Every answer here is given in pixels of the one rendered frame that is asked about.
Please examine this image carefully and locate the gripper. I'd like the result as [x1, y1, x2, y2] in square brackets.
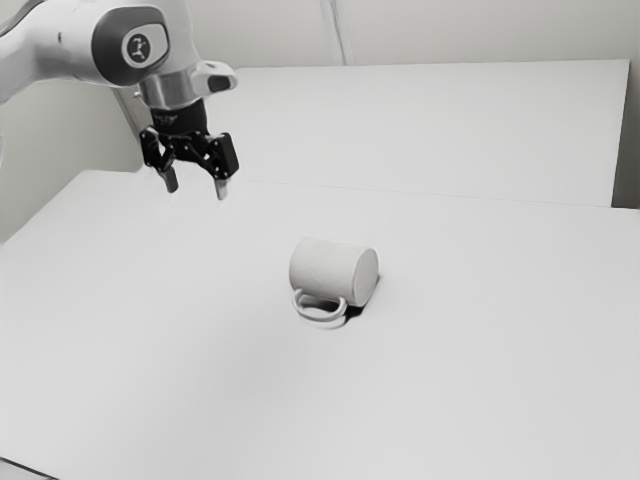
[139, 99, 240, 202]

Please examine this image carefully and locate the white mug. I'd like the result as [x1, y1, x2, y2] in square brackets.
[288, 236, 380, 331]

